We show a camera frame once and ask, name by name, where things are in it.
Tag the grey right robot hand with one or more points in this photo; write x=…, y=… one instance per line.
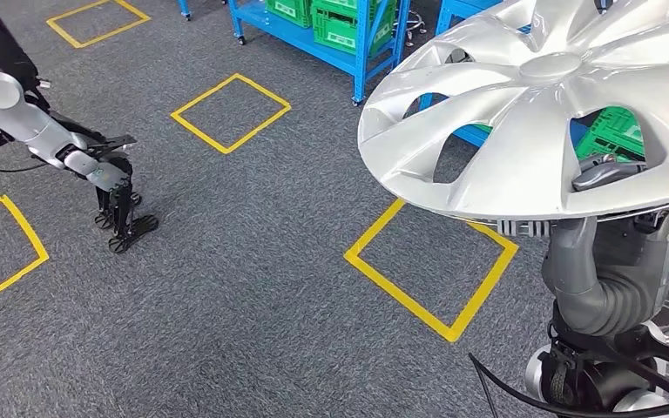
x=634, y=254

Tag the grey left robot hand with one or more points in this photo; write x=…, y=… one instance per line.
x=112, y=177

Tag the silver plastic wheel hubcap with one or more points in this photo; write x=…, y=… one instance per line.
x=513, y=127

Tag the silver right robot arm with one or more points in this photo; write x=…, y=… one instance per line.
x=606, y=314

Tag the blue metal shelf rack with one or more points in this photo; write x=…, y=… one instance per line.
x=288, y=34
x=470, y=138
x=184, y=8

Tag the yellow floor tape square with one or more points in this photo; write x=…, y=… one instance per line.
x=453, y=333

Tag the black stool with chrome base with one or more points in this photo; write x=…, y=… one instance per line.
x=415, y=26

